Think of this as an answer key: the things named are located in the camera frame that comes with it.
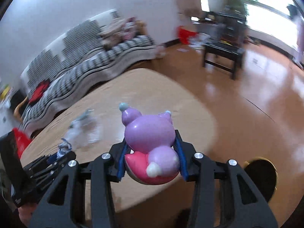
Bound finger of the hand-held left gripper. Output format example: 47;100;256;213
22;153;60;174
30;151;77;191

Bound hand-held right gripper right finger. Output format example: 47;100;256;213
174;129;278;228

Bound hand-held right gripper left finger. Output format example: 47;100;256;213
28;140;130;228

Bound purple and pink toy figure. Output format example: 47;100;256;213
119;103;181;186

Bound black trash bin gold rim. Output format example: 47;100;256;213
243;156;279;203

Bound person's left hand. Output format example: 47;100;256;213
18;203;36;226

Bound red plastic object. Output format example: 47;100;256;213
12;128;32;158

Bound clear plastic wrapper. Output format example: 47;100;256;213
64;109;103;148

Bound curved wooden chair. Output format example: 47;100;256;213
14;97;27;122

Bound red cushion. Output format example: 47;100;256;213
28;81;51;105

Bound yellow object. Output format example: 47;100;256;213
0;86;10;101

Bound black white striped sofa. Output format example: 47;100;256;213
20;9;158;133

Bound dark low table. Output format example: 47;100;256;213
202;42;245;80

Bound scattered white papers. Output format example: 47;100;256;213
189;33;212;49

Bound red box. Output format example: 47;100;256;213
178;26;198;45

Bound pile of items on sofa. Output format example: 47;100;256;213
99;17;146;51

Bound dark desk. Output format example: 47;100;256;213
199;12;248;45

